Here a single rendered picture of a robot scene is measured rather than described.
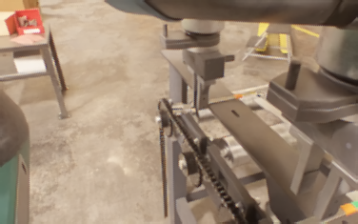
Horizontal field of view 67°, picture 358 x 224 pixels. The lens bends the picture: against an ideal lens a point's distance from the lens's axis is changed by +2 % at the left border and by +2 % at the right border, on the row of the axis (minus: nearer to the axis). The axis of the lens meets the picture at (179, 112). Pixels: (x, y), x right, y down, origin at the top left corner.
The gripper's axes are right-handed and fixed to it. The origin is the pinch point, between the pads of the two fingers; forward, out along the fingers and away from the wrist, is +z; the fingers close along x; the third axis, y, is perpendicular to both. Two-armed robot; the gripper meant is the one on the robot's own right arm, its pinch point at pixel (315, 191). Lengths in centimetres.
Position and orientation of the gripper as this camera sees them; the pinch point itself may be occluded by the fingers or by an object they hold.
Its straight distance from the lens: 40.6
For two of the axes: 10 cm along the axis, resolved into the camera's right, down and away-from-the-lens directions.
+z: 0.1, 8.4, 5.5
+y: 9.4, -1.9, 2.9
